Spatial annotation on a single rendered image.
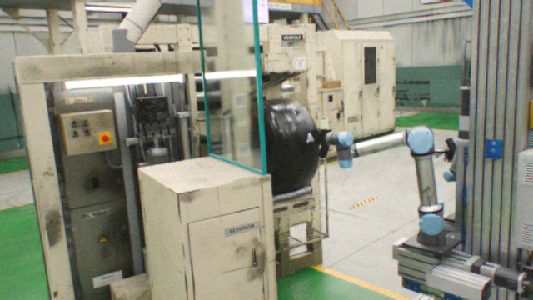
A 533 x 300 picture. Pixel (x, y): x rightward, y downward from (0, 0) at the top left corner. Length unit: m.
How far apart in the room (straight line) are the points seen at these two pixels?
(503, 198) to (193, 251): 1.57
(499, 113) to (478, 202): 0.47
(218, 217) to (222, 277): 0.25
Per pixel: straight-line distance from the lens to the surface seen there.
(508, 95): 2.43
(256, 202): 1.79
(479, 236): 2.63
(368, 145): 2.45
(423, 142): 2.25
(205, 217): 1.70
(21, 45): 11.54
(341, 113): 7.93
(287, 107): 2.67
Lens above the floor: 1.70
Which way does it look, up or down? 11 degrees down
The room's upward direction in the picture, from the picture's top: 3 degrees counter-clockwise
